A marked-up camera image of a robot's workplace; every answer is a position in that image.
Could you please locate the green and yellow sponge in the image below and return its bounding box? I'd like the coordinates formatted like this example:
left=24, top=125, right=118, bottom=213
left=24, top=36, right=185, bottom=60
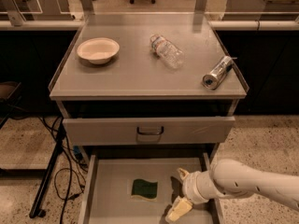
left=131, top=179, right=158, bottom=201

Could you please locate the clear plastic water bottle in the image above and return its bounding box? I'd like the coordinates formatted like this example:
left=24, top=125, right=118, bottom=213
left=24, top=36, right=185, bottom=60
left=149, top=35, right=184, bottom=70

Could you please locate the black top drawer handle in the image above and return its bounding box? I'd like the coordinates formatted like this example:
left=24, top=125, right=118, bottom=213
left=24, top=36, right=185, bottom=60
left=136, top=126, right=164, bottom=135

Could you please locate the open grey middle drawer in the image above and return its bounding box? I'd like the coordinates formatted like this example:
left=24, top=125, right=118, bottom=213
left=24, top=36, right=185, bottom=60
left=78, top=144, right=219, bottom=224

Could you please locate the grey drawer cabinet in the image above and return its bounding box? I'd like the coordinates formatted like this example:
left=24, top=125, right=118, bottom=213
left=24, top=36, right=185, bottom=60
left=48, top=13, right=250, bottom=224

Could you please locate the grey top drawer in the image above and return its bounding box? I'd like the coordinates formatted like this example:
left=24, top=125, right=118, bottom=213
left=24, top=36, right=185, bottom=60
left=63, top=117, right=235, bottom=146

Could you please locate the black floor cable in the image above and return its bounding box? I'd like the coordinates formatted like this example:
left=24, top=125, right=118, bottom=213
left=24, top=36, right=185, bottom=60
left=36, top=115, right=89, bottom=224

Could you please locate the white horizontal rail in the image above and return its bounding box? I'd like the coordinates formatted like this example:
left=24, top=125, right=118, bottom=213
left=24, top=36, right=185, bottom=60
left=0, top=21, right=299, bottom=31

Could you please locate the white paper bowl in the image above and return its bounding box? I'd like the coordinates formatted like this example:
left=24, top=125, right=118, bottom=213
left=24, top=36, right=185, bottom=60
left=77, top=37, right=120, bottom=64

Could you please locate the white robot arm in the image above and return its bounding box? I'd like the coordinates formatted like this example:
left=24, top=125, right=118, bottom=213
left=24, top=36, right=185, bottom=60
left=165, top=159, right=299, bottom=223

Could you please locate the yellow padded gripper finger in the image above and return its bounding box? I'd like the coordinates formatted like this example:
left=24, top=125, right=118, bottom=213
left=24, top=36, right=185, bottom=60
left=177, top=168, right=190, bottom=181
left=165, top=196, right=192, bottom=223

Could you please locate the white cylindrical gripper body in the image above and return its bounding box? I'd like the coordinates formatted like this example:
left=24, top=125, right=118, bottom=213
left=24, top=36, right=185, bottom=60
left=182, top=171, right=218, bottom=204

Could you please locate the black tripod leg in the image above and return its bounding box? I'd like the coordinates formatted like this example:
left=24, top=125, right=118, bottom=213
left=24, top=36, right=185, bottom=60
left=29, top=124, right=64, bottom=218

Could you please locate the silver drink can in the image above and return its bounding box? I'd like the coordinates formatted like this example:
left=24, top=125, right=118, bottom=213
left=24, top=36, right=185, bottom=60
left=202, top=56, right=234, bottom=90

